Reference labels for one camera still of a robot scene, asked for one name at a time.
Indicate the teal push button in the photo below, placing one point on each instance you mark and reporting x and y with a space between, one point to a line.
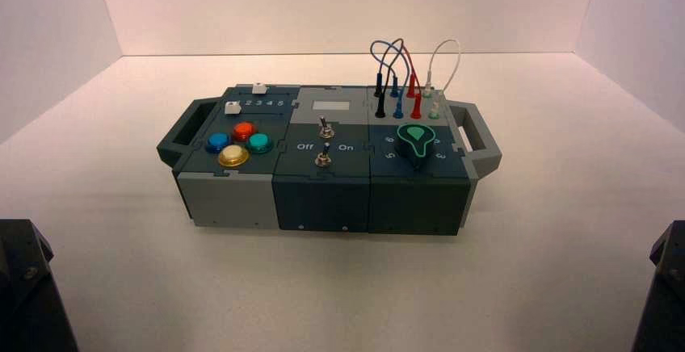
259 142

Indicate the dark knob with green outline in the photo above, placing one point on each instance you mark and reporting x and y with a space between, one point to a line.
415 138

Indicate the red push button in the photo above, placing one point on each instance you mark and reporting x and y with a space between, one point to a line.
244 130

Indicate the blue push button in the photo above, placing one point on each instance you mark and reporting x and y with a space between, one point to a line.
218 142

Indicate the white slider block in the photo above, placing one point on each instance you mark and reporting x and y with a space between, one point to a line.
233 108
259 88

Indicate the dark grey control box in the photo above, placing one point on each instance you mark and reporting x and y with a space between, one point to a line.
321 194

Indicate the metal toggle switch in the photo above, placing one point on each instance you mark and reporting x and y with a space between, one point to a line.
325 131
322 159

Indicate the yellow push button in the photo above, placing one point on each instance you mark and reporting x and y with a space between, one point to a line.
233 155

